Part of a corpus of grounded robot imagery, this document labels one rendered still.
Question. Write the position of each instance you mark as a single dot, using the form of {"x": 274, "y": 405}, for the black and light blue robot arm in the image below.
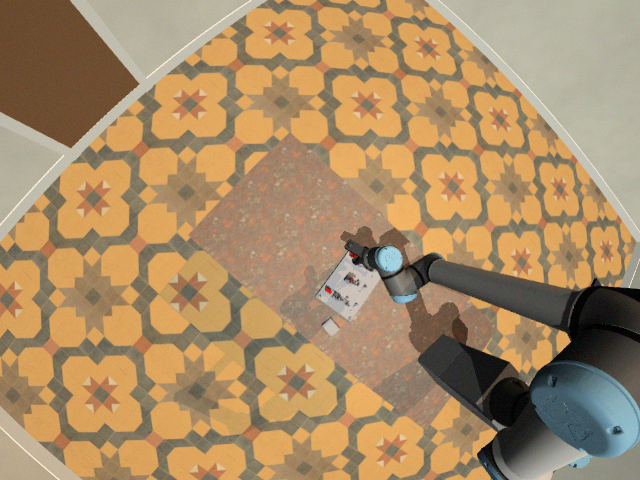
{"x": 587, "y": 397}

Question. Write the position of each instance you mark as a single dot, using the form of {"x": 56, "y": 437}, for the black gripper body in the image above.
{"x": 361, "y": 261}

